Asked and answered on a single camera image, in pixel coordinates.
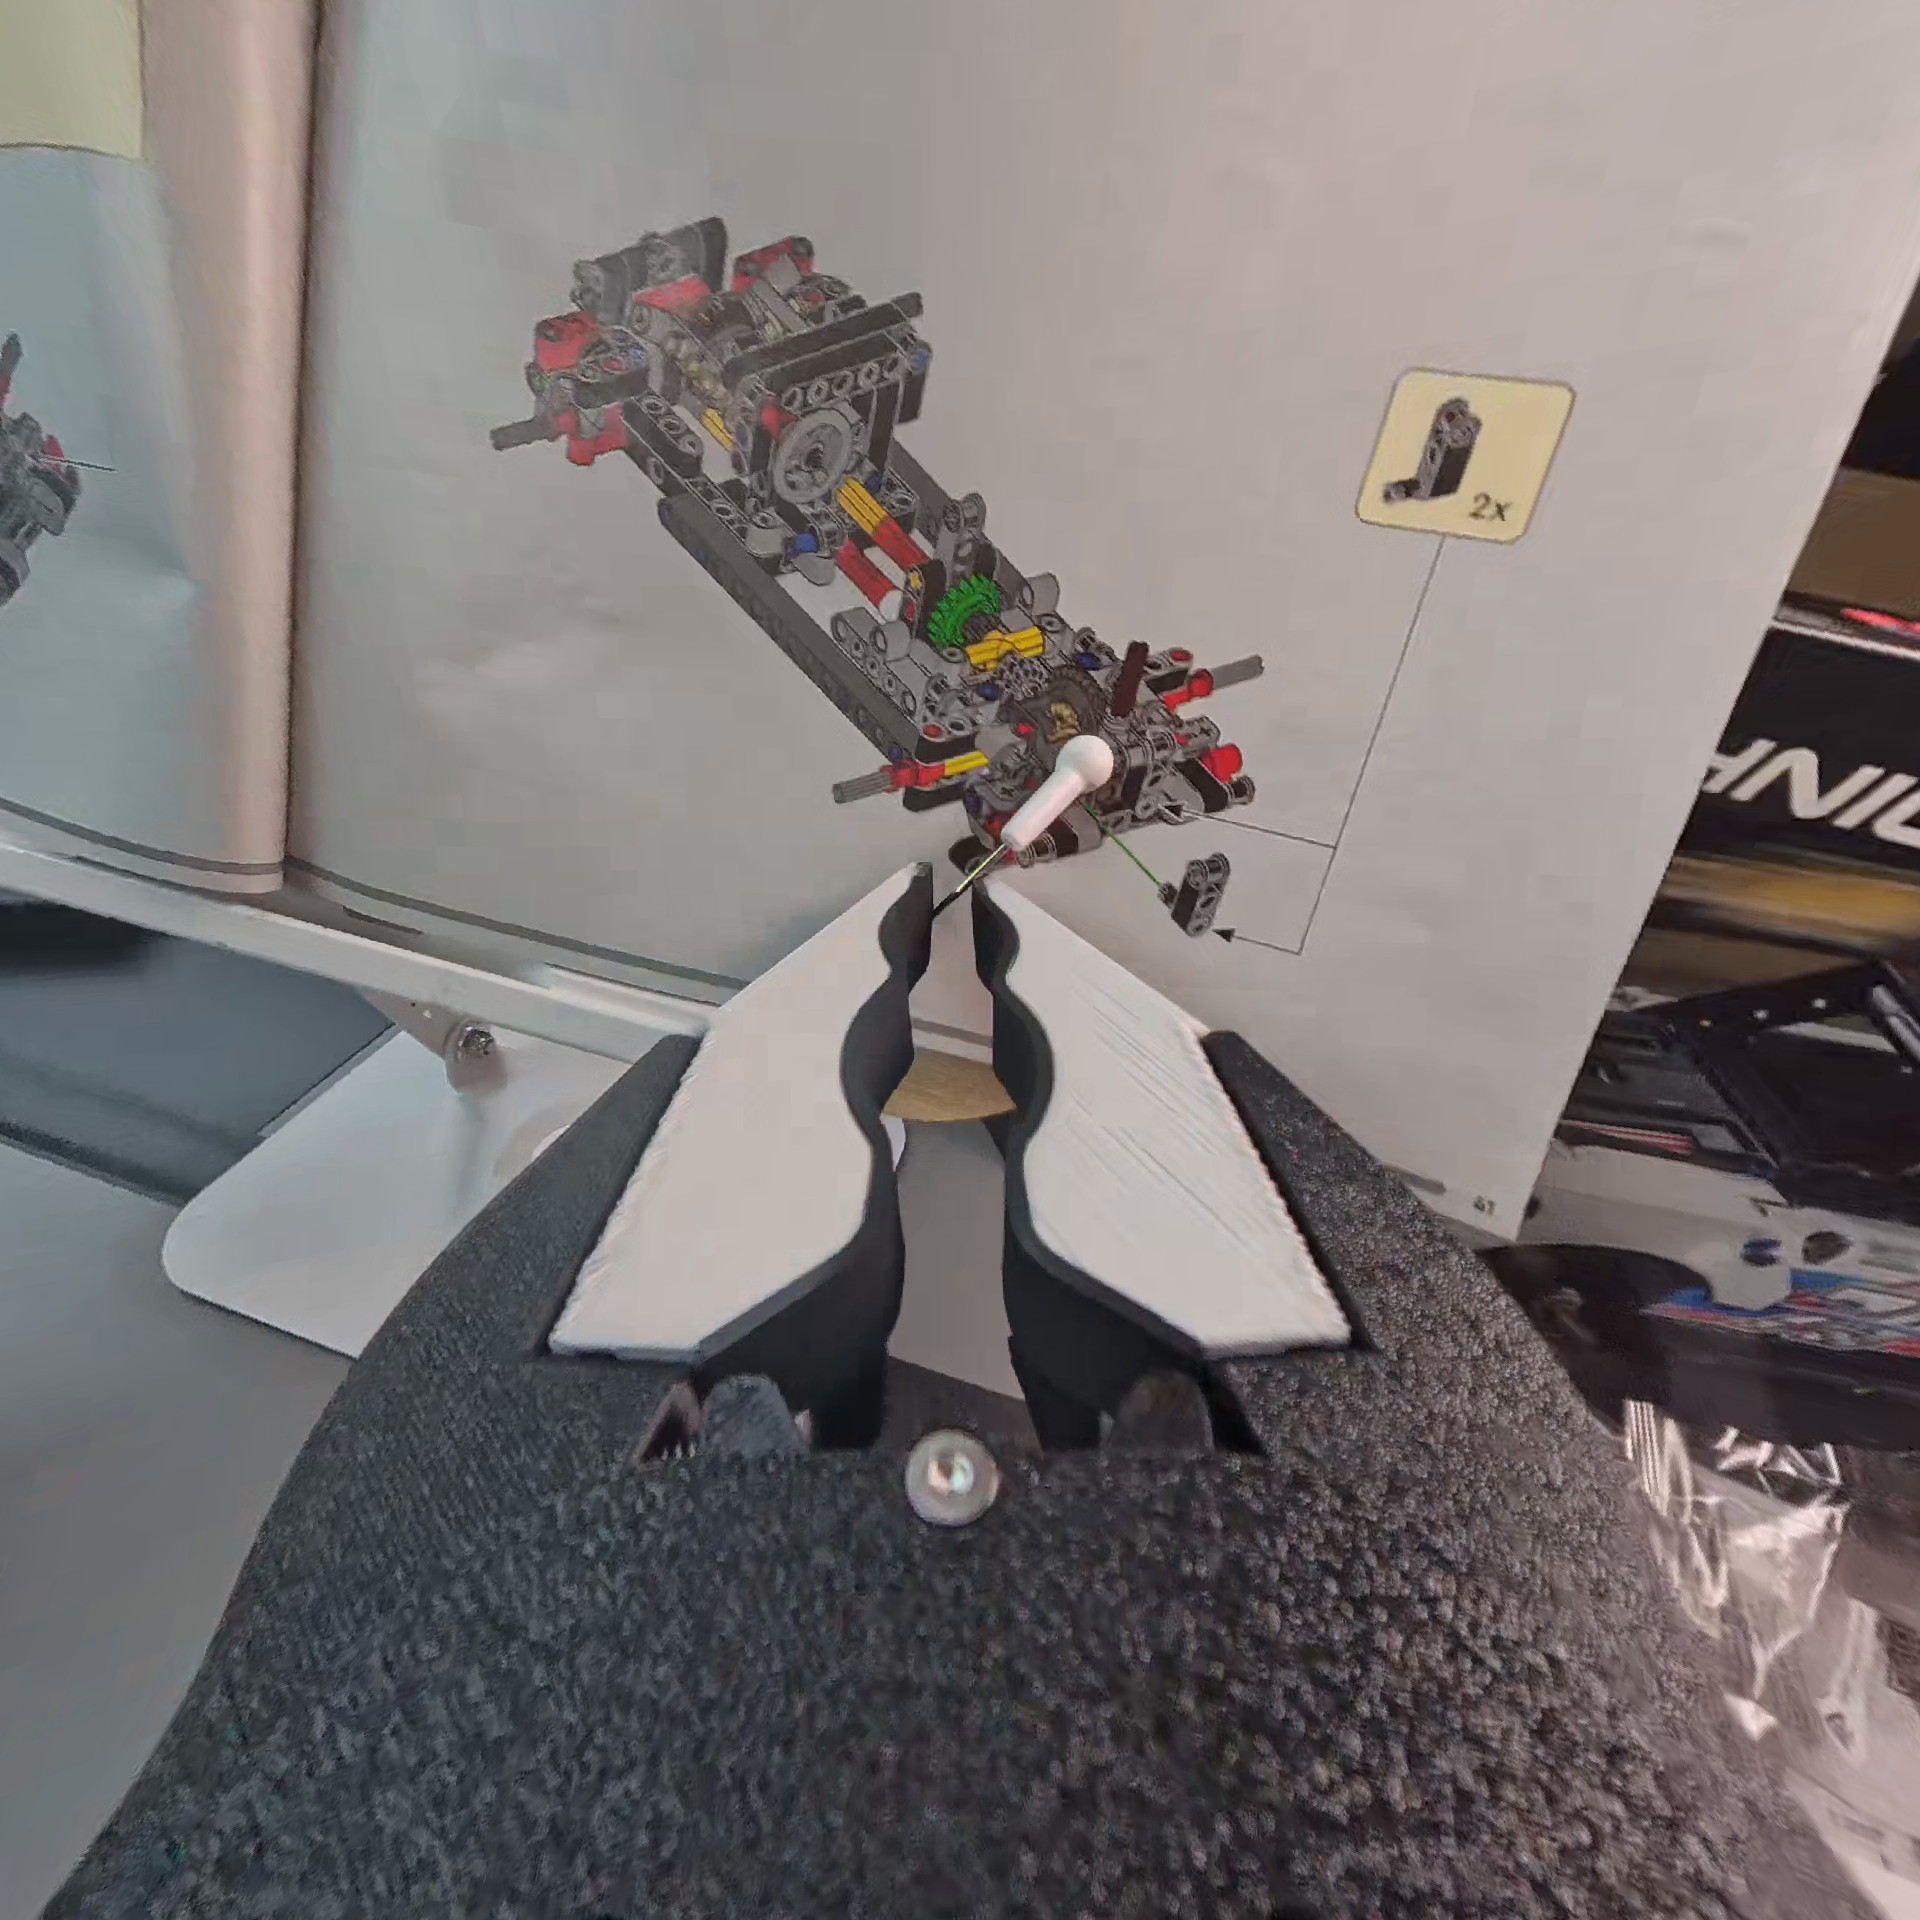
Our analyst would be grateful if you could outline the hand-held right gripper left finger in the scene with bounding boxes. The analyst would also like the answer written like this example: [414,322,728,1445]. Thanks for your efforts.
[550,859,937,1455]

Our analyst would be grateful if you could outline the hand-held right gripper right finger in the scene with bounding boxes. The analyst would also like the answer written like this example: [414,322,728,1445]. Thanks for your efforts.
[970,881,1356,1455]

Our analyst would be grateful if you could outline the toy building instruction booklet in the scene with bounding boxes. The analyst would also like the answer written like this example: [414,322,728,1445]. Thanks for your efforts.
[0,0,1920,1243]

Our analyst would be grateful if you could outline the grey desk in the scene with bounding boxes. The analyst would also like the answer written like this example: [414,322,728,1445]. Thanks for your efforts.
[0,900,408,1914]

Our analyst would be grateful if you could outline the tan round disc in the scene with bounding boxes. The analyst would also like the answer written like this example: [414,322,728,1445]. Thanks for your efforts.
[882,1053,1022,1124]

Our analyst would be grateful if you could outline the white metal book stand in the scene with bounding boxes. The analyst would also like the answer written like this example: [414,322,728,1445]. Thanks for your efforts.
[0,816,752,1361]

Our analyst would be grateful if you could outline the clear plastic bags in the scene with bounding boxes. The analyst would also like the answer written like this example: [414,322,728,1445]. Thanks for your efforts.
[1486,1245,1920,1920]

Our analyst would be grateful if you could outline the black toy set box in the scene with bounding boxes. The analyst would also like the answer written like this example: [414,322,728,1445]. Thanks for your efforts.
[1516,293,1920,1403]

